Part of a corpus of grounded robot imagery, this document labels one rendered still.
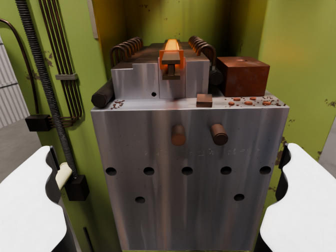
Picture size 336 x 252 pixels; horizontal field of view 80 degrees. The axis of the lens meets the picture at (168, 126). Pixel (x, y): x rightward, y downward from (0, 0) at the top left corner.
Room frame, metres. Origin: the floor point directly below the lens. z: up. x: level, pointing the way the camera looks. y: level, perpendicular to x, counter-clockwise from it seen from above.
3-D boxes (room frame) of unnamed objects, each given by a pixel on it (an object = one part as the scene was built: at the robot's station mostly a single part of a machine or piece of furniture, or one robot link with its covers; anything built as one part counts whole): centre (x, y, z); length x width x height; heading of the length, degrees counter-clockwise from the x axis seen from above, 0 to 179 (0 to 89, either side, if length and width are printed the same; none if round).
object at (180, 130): (0.33, -0.02, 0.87); 0.04 x 0.03 x 0.03; 178
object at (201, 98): (0.38, -0.07, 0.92); 0.04 x 0.03 x 0.01; 170
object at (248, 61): (0.47, -0.17, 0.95); 0.12 x 0.09 x 0.07; 178
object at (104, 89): (0.57, 0.12, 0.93); 0.40 x 0.03 x 0.03; 178
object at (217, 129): (0.33, -0.10, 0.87); 0.04 x 0.03 x 0.03; 178
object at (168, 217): (0.63, -0.05, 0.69); 0.56 x 0.38 x 0.45; 178
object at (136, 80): (0.63, 0.00, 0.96); 0.42 x 0.20 x 0.09; 178
